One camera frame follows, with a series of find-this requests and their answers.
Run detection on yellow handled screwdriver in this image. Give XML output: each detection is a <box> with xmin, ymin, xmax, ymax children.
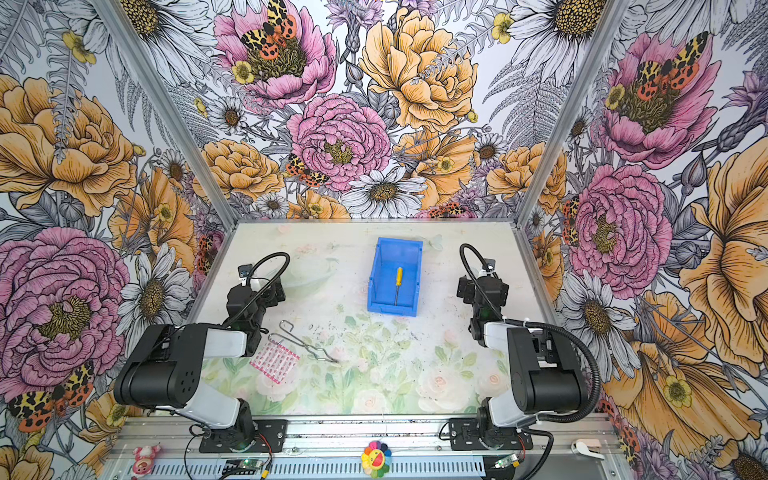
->
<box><xmin>394</xmin><ymin>267</ymin><xmax>404</xmax><ymax>305</ymax></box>

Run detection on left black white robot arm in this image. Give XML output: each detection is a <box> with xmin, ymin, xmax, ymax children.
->
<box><xmin>113</xmin><ymin>252</ymin><xmax>290</xmax><ymax>452</ymax></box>

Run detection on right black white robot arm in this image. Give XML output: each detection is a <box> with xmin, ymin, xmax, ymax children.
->
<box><xmin>450</xmin><ymin>258</ymin><xmax>599</xmax><ymax>450</ymax></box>

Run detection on blue plastic bin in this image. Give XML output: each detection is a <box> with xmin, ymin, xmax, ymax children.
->
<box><xmin>367</xmin><ymin>237</ymin><xmax>423</xmax><ymax>317</ymax></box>

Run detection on pink patterned cloth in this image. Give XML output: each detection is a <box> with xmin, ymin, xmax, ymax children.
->
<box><xmin>249</xmin><ymin>340</ymin><xmax>300</xmax><ymax>384</ymax></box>

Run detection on left green circuit board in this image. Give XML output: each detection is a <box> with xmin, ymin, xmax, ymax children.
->
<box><xmin>221</xmin><ymin>458</ymin><xmax>265</xmax><ymax>479</ymax></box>

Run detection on green circuit board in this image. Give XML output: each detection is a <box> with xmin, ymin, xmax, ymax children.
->
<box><xmin>221</xmin><ymin>458</ymin><xmax>265</xmax><ymax>479</ymax></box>
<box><xmin>493</xmin><ymin>453</ymin><xmax>520</xmax><ymax>469</ymax></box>

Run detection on right green circuit board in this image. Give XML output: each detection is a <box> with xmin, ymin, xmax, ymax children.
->
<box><xmin>493</xmin><ymin>453</ymin><xmax>520</xmax><ymax>469</ymax></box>

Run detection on white plastic hook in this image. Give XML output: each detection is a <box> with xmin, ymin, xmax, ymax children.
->
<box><xmin>571</xmin><ymin>439</ymin><xmax>605</xmax><ymax>461</ymax></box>

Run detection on pink bear figurine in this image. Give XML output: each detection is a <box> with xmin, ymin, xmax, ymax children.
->
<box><xmin>131</xmin><ymin>444</ymin><xmax>162</xmax><ymax>480</ymax></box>

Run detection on rainbow flower toy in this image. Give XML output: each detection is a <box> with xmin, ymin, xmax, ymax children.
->
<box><xmin>361</xmin><ymin>441</ymin><xmax>392</xmax><ymax>479</ymax></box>

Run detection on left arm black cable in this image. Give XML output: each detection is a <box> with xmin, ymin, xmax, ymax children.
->
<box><xmin>223</xmin><ymin>251</ymin><xmax>292</xmax><ymax>330</ymax></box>

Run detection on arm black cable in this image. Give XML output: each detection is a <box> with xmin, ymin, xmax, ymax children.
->
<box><xmin>458</xmin><ymin>242</ymin><xmax>602</xmax><ymax>424</ymax></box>
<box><xmin>223</xmin><ymin>251</ymin><xmax>292</xmax><ymax>330</ymax></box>

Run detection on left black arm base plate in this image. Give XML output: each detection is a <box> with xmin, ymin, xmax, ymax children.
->
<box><xmin>198</xmin><ymin>419</ymin><xmax>288</xmax><ymax>454</ymax></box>

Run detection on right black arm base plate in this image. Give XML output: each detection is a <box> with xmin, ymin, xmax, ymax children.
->
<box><xmin>445</xmin><ymin>418</ymin><xmax>533</xmax><ymax>451</ymax></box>

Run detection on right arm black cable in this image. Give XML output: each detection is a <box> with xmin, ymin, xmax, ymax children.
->
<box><xmin>458</xmin><ymin>242</ymin><xmax>602</xmax><ymax>424</ymax></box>

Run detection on white slotted cable duct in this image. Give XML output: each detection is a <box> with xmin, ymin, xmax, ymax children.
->
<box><xmin>146</xmin><ymin>456</ymin><xmax>486</xmax><ymax>479</ymax></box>

